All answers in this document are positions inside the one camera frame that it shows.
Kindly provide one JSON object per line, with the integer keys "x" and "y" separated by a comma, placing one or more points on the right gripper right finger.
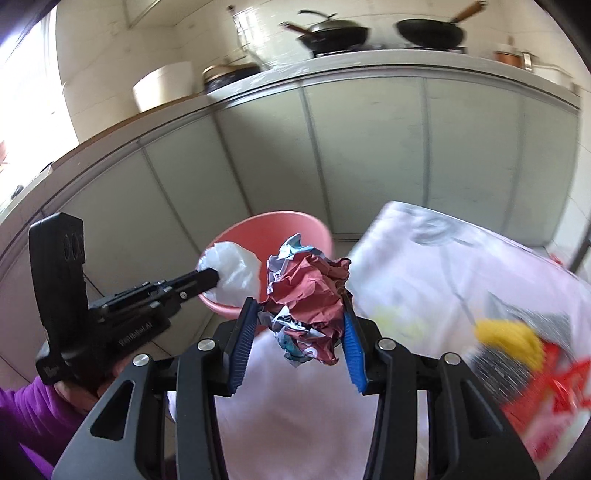
{"x": 469, "y": 435}

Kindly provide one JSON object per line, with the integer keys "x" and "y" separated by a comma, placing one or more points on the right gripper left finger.
{"x": 123, "y": 436}

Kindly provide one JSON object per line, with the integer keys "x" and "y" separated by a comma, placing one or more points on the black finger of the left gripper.
{"x": 193, "y": 283}

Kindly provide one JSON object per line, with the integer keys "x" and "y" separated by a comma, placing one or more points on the white plastic bag trash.
{"x": 238, "y": 270}

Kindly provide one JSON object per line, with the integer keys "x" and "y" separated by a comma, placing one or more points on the yellow knitted dishcloth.
{"x": 515, "y": 339}

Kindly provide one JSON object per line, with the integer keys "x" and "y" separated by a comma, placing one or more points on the red paper trash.
{"x": 304, "y": 305}

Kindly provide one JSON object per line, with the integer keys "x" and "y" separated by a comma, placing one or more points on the steel wool scrubber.
{"x": 505, "y": 378}

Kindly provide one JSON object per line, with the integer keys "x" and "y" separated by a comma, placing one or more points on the purple left sleeve forearm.
{"x": 36, "y": 426}

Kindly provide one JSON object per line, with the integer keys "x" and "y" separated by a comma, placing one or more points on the grey kitchen cabinet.
{"x": 336, "y": 137}

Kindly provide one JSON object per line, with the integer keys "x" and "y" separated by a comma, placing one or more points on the left hand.
{"x": 81, "y": 399}

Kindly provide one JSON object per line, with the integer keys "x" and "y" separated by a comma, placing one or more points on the red snack wrapper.
{"x": 555, "y": 402}

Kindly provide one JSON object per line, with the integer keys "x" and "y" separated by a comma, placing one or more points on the pink plastic bucket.
{"x": 263, "y": 235}

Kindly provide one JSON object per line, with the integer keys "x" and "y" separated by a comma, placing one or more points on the silver mesh cloth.
{"x": 553, "y": 328}

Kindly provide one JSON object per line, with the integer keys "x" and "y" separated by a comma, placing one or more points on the white floral tablecloth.
{"x": 424, "y": 278}

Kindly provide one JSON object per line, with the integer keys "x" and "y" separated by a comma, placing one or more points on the white round pot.
{"x": 163, "y": 85}

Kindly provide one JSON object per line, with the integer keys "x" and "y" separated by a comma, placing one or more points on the dark pan on counter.
{"x": 218, "y": 76}

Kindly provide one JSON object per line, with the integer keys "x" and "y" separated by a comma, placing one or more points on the black wok with lid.
{"x": 330, "y": 35}

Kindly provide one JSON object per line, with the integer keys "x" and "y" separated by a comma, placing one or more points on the white rectangular container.
{"x": 553, "y": 74}

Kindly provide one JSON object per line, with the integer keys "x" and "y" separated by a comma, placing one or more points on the copper pot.
{"x": 509, "y": 58}

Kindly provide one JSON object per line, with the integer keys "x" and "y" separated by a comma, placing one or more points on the small steel cup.
{"x": 528, "y": 61}

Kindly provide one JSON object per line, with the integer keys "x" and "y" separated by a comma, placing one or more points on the black wok wooden handle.
{"x": 436, "y": 34}

